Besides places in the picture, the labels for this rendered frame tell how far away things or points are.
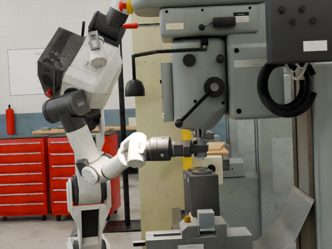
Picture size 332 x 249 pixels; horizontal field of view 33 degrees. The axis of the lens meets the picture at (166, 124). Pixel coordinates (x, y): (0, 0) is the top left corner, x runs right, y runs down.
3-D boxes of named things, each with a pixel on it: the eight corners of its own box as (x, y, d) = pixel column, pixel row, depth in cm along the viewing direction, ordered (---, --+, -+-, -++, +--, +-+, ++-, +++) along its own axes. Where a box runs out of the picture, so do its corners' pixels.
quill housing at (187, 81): (174, 131, 194) (170, 37, 193) (174, 127, 215) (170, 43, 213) (229, 128, 194) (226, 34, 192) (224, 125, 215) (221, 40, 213)
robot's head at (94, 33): (92, 61, 225) (87, 50, 218) (90, 44, 229) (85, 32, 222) (107, 58, 224) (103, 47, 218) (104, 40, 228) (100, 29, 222)
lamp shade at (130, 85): (121, 97, 204) (120, 79, 204) (139, 96, 208) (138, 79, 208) (130, 96, 198) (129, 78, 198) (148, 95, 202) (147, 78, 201)
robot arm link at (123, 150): (135, 129, 207) (117, 144, 217) (133, 150, 202) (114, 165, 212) (150, 135, 210) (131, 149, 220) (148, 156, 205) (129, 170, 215)
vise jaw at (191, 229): (182, 238, 182) (181, 226, 182) (179, 229, 195) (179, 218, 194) (200, 237, 182) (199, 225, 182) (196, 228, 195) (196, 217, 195)
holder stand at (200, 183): (191, 220, 239) (189, 173, 237) (184, 210, 260) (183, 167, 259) (220, 218, 240) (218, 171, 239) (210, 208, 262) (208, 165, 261)
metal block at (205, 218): (199, 231, 186) (198, 213, 185) (197, 227, 191) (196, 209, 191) (215, 230, 186) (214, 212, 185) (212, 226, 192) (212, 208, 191)
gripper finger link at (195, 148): (208, 152, 202) (190, 153, 203) (207, 144, 202) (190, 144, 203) (207, 153, 201) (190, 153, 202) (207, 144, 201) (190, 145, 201)
